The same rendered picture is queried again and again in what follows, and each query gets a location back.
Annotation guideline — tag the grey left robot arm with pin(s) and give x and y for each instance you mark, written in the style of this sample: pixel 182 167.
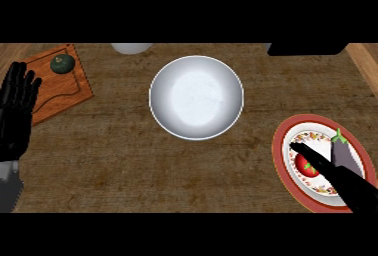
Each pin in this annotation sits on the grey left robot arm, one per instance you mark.
pixel 9 186

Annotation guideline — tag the wooden cutting board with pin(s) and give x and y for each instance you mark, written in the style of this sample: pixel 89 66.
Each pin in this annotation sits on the wooden cutting board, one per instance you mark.
pixel 57 90

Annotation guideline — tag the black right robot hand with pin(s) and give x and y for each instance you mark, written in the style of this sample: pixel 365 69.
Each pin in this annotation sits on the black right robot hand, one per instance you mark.
pixel 345 180

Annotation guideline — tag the purple eggplant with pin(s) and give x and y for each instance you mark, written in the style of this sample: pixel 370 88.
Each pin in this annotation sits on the purple eggplant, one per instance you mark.
pixel 345 156

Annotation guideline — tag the red rimmed patterned plate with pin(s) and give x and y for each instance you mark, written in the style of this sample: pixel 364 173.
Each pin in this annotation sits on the red rimmed patterned plate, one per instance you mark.
pixel 290 166

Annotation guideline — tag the dark green squash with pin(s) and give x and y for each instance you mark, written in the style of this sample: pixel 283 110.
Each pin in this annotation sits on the dark green squash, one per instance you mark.
pixel 63 64

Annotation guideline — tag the pale wooden strip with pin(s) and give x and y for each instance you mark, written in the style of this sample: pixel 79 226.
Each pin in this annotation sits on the pale wooden strip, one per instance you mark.
pixel 367 63

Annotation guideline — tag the white round container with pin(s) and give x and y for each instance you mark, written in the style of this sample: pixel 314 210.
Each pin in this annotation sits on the white round container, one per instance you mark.
pixel 130 47

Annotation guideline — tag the white bowl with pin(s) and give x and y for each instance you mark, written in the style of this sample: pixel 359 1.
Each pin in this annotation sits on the white bowl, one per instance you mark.
pixel 195 97

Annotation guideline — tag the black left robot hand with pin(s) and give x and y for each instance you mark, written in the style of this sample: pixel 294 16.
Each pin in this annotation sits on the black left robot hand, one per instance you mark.
pixel 15 110

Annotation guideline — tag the red tomato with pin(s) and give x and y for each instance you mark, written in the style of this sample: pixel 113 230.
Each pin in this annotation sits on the red tomato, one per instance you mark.
pixel 303 168

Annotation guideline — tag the black appliance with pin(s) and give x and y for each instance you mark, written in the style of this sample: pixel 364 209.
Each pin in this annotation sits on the black appliance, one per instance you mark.
pixel 305 48

